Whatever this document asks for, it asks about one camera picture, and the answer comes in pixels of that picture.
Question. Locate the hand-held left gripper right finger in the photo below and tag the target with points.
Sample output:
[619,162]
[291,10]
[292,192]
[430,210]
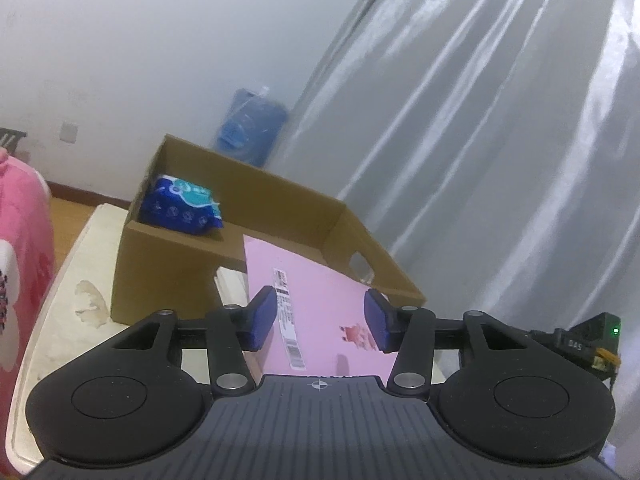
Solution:
[378,320]

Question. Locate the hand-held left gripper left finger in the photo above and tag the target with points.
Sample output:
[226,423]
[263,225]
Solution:
[260,317]

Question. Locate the pink book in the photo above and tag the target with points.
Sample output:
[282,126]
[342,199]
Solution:
[320,300]

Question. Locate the brown cardboard box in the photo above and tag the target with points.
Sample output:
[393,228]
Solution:
[160,265]

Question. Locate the blue wet wipes pack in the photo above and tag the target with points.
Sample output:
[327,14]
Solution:
[175,207]

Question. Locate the white desktop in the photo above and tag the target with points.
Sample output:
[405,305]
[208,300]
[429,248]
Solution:
[90,250]

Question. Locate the blue water bottle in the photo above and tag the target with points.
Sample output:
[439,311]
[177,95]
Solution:
[250,125]

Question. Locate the grey shiny curtain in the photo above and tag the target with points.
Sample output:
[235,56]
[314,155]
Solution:
[475,135]

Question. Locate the pink floral blanket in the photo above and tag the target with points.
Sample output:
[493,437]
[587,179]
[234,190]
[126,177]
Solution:
[25,220]

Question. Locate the white wall socket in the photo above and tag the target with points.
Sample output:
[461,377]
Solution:
[68,132]

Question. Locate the black furniture frame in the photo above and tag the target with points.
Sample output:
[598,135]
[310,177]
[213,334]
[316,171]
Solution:
[12,139]

